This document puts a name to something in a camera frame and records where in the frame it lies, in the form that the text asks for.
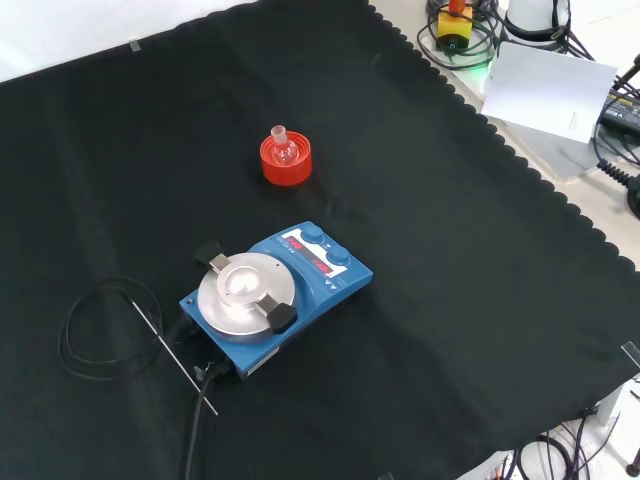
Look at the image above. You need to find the black cloth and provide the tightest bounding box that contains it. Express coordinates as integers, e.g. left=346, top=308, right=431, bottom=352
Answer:
left=0, top=0, right=640, bottom=480

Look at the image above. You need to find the pale board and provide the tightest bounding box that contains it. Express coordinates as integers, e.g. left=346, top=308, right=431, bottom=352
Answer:
left=480, top=41, right=620, bottom=145

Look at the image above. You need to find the thin black probe cable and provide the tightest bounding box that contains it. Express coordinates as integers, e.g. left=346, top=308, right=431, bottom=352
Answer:
left=57, top=275, right=167, bottom=383

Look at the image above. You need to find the black coiled cable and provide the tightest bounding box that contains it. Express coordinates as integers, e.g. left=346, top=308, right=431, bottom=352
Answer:
left=596, top=158, right=640, bottom=193

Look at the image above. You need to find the orange flask ring stand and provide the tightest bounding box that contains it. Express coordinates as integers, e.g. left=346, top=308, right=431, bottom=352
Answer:
left=259, top=129, right=313, bottom=187

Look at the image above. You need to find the black power adapter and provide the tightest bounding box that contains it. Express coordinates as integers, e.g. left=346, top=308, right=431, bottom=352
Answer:
left=599, top=89, right=640, bottom=134

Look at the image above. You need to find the thin steel probe rod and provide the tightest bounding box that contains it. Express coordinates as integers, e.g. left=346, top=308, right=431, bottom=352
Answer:
left=128, top=298, right=220, bottom=417

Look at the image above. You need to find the heater with blue base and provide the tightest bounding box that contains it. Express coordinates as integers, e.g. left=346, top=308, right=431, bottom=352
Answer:
left=178, top=220, right=375, bottom=381

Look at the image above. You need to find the yellow stop button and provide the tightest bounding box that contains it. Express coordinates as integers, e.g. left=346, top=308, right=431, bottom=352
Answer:
left=435, top=0, right=474, bottom=53

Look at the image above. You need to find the clear round-bottom flask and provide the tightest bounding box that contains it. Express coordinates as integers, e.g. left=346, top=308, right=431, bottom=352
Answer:
left=271, top=125, right=300, bottom=166

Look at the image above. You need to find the black heater power cable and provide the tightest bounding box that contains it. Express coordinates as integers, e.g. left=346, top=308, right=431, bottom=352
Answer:
left=183, top=360, right=236, bottom=480

